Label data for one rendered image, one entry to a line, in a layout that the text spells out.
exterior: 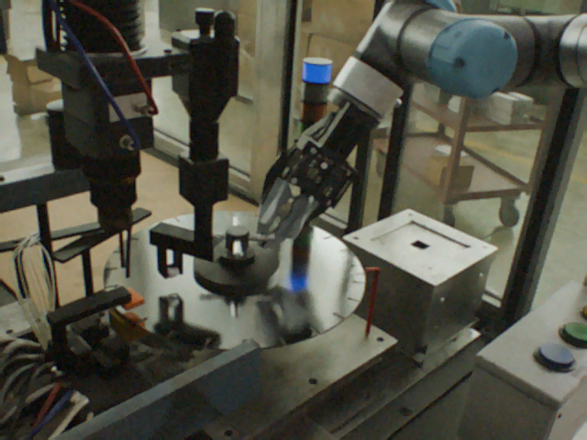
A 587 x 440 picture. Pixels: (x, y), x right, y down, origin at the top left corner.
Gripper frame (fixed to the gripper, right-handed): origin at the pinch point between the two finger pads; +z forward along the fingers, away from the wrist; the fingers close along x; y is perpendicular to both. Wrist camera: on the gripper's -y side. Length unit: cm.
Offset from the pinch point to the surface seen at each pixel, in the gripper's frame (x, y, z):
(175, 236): -10.4, 8.4, 3.3
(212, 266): -4.2, 2.7, 6.1
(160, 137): -21, -95, 13
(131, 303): -10.8, 12.4, 11.2
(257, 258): 0.4, 0.5, 2.8
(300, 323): 6.3, 12.3, 3.6
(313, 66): -4.5, -20.7, -22.0
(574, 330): 39.4, 6.4, -11.8
